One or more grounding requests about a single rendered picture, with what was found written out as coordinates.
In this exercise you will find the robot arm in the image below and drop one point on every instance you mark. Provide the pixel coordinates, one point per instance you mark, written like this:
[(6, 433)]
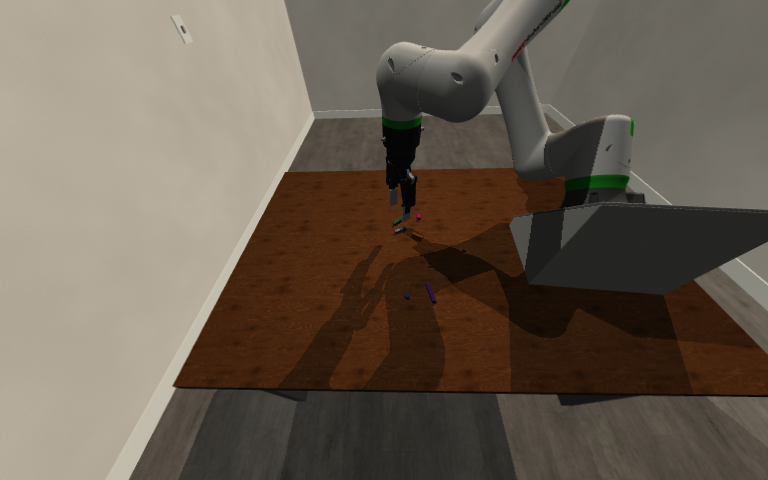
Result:
[(594, 156)]

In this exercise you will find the purple rod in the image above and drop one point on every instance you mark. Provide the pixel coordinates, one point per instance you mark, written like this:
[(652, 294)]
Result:
[(430, 292)]

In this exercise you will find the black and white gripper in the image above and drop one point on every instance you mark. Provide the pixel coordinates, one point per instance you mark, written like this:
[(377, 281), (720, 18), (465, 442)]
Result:
[(398, 167)]

